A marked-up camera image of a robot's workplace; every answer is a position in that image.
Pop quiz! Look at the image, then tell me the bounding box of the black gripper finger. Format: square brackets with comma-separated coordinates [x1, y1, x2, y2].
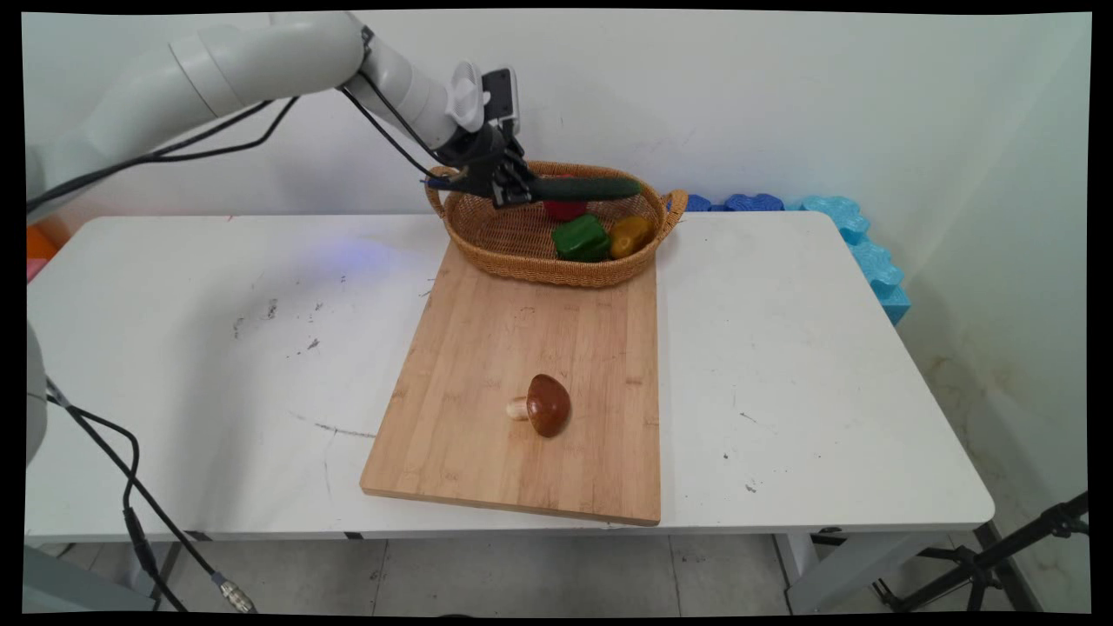
[428, 169, 493, 199]
[490, 160, 538, 210]

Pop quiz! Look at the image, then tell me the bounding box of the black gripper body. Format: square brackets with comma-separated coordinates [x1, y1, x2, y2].
[449, 122, 528, 187]

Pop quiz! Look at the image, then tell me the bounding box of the green toy cucumber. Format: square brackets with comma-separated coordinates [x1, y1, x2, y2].
[525, 176, 643, 203]

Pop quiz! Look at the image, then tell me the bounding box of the red toy pepper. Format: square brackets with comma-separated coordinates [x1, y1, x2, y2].
[543, 174, 589, 223]

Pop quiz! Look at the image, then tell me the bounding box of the woven wicker basket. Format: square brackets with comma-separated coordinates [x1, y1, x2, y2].
[424, 161, 690, 290]

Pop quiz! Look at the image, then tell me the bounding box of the green toy bell pepper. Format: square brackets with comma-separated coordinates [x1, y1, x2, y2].
[551, 214, 612, 263]

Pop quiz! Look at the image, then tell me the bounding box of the yellow toy bell pepper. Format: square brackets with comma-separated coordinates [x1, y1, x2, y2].
[608, 216, 654, 261]

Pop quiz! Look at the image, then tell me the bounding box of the bamboo cutting board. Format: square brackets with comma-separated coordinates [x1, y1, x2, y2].
[360, 238, 662, 528]

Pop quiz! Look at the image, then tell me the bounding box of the brown toy mushroom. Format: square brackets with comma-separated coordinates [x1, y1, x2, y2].
[506, 374, 573, 439]

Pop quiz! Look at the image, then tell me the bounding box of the light blue foam tile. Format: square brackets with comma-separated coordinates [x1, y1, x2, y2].
[849, 238, 913, 326]
[786, 195, 871, 247]

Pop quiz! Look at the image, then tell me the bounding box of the white table leg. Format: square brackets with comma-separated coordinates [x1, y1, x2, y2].
[774, 530, 942, 615]

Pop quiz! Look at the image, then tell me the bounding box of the black tripod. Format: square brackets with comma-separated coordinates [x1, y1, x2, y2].
[872, 491, 1090, 615]

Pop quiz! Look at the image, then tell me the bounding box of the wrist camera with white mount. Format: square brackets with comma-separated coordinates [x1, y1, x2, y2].
[446, 60, 523, 137]

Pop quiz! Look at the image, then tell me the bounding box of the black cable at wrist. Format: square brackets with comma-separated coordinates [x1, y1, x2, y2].
[337, 71, 446, 181]

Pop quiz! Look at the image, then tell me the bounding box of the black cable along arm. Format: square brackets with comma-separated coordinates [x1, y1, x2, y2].
[26, 96, 301, 216]

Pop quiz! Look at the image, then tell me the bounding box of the black cable with metal plug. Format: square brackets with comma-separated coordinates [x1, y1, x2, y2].
[45, 379, 258, 615]

